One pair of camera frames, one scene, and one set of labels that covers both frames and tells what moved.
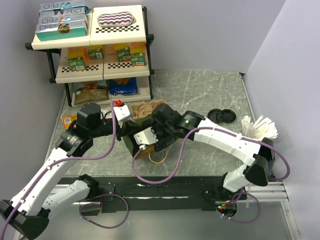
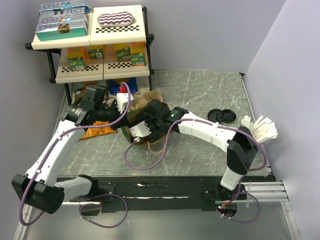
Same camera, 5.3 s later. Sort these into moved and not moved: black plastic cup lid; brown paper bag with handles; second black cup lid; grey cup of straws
Moved: brown paper bag with handles
Not moved: grey cup of straws; second black cup lid; black plastic cup lid
